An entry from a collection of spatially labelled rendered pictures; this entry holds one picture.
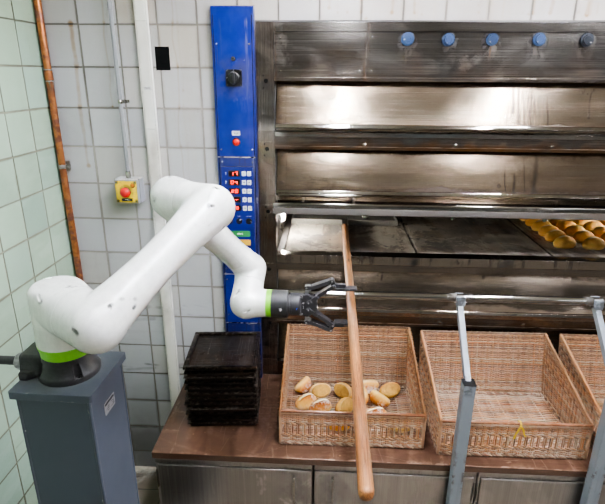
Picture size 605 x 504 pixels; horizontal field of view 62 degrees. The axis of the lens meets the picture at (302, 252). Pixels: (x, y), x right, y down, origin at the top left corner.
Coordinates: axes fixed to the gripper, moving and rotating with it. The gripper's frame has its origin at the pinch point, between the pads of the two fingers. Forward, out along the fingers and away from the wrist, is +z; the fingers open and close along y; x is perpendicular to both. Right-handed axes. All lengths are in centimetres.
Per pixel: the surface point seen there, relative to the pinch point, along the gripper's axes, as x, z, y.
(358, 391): 48.5, 0.2, -0.5
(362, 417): 58, 1, 0
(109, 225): -53, -103, -10
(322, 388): -35, -9, 56
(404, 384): -46, 28, 60
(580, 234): -80, 109, -2
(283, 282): -55, -27, 15
